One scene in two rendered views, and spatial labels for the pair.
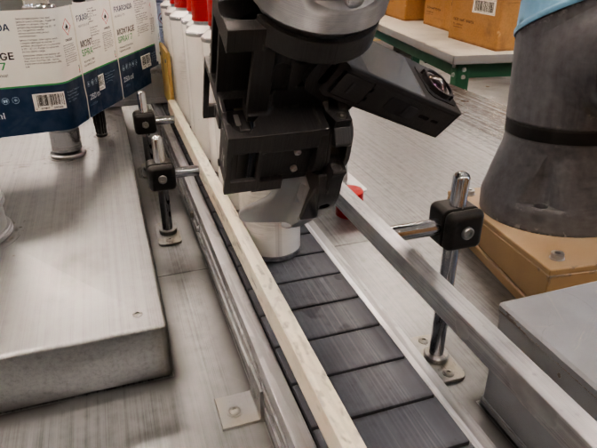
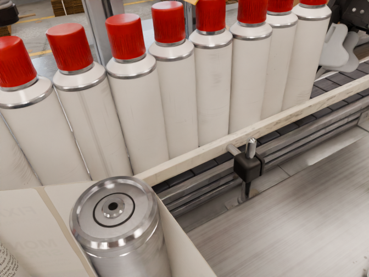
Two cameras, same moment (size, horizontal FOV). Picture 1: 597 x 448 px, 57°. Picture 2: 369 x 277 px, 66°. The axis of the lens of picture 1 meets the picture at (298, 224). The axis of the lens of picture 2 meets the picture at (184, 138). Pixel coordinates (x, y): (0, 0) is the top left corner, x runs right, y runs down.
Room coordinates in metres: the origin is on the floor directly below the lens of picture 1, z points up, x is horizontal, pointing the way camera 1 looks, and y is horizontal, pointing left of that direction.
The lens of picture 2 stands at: (0.68, 0.39, 1.17)
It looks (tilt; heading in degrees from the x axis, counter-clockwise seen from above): 40 degrees down; 263
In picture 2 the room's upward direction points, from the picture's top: 5 degrees counter-clockwise
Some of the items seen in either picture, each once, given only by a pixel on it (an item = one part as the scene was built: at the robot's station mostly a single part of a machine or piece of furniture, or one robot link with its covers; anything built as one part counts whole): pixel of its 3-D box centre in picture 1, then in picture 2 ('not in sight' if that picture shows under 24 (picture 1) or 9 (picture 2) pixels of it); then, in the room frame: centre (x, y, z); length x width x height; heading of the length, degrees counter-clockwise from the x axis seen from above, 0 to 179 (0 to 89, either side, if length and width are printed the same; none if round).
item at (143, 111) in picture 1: (157, 131); not in sight; (0.77, 0.20, 0.89); 0.06 x 0.03 x 0.12; 109
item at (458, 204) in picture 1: (423, 279); not in sight; (0.34, -0.09, 0.91); 0.07 x 0.03 x 0.16; 109
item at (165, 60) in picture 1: (166, 76); not in sight; (0.90, 0.21, 0.94); 0.10 x 0.01 x 0.09; 19
